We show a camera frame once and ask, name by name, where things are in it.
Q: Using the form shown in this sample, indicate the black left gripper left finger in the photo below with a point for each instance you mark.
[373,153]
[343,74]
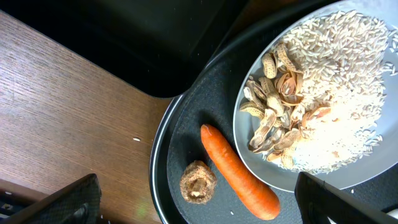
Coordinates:
[76,203]

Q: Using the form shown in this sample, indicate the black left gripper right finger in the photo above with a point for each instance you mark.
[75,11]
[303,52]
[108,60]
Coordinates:
[320,202]

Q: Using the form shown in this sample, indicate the grey plate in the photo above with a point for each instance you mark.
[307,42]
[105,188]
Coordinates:
[265,33]

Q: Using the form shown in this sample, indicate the orange carrot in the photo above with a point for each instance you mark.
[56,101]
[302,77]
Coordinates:
[257,197]

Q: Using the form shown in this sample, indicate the pile of peanut shells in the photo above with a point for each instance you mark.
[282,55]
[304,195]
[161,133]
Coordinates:
[275,99]

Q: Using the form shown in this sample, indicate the brown dried mushroom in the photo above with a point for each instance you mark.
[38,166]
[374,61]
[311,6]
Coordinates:
[198,183]

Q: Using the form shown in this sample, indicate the pile of rice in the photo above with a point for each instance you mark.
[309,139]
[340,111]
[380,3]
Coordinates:
[341,57]

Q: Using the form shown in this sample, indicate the black rectangular tray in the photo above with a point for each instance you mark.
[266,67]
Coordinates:
[159,47]

